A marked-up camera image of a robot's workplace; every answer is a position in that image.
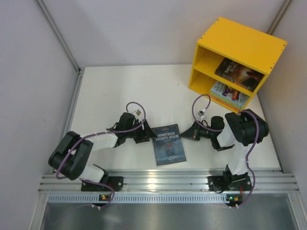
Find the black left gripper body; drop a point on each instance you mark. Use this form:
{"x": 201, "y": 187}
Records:
{"x": 143, "y": 132}

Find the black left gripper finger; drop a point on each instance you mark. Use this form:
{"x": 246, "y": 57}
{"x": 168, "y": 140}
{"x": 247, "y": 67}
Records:
{"x": 141, "y": 139}
{"x": 148, "y": 131}

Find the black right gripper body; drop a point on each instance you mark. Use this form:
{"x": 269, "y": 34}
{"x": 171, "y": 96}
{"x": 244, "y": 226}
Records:
{"x": 195, "y": 132}

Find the Nineteen Eighty-Four blue book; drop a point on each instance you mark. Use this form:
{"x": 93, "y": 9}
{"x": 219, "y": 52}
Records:
{"x": 168, "y": 146}

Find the green comic book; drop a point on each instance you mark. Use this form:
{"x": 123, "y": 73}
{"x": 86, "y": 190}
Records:
{"x": 225, "y": 99}

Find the light blue treehouse book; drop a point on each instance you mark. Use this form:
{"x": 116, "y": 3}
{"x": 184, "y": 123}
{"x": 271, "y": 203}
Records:
{"x": 226, "y": 91}

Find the Three Days To See book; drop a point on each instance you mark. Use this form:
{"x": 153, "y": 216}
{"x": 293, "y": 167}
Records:
{"x": 239, "y": 74}

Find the orange treehouse book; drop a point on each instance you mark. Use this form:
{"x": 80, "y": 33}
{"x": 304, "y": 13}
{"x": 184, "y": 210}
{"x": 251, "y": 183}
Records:
{"x": 224, "y": 103}

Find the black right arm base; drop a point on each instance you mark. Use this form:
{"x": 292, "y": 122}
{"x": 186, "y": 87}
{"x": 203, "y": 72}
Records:
{"x": 229, "y": 182}

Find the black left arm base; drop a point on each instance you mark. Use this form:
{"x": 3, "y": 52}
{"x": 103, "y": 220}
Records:
{"x": 103, "y": 183}

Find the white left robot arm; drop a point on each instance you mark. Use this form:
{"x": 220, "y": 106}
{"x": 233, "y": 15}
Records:
{"x": 70, "y": 157}

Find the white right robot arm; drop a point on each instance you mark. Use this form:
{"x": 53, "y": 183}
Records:
{"x": 239, "y": 132}

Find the yellow wooden shelf box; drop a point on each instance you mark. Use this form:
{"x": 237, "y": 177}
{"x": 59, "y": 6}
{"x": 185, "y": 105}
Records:
{"x": 240, "y": 44}

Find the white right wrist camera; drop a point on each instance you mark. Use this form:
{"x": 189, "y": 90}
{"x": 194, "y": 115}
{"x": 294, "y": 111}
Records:
{"x": 202, "y": 114}

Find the aluminium mounting rail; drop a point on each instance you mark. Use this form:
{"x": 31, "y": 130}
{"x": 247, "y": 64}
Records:
{"x": 159, "y": 186}

